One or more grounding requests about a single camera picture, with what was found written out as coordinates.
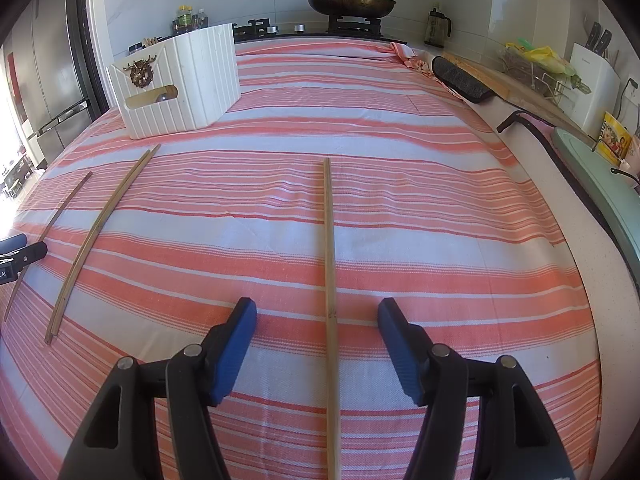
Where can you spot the clear condiment bottle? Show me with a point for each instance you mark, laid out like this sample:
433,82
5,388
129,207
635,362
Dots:
201,19

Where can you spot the black textured brush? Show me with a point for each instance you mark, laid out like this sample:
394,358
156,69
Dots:
460,80

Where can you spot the metal spoon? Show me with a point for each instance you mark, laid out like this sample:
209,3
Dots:
165,95

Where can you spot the pink dark-edged mat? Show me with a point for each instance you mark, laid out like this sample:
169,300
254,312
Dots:
556,142

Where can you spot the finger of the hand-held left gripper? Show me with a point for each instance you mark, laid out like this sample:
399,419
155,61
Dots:
25,252

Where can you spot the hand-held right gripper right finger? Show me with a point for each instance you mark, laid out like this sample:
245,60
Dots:
400,355

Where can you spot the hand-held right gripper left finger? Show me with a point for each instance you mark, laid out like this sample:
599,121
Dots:
235,350

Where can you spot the white ribbed storage box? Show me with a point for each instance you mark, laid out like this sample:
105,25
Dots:
200,85

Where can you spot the dark water jug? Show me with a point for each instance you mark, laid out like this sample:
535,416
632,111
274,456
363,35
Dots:
436,27

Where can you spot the black seasoning box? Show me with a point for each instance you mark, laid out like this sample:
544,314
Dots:
137,49

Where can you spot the grey refrigerator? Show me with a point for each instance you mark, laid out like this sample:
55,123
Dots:
55,60

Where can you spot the yellow snack packet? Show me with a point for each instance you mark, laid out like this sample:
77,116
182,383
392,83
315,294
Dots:
615,135

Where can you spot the white knife block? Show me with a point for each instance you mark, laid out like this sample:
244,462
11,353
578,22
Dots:
592,85

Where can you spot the white wall socket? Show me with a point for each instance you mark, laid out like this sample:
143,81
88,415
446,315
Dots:
633,91

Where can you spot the pink white striped cloth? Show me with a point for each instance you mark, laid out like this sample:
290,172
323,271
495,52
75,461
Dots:
400,210

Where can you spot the wooden cutting board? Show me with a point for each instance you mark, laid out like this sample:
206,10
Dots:
520,95

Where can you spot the pale green tray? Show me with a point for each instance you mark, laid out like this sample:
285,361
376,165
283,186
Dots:
600,175

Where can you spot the black gas stove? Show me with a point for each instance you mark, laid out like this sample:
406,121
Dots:
350,27

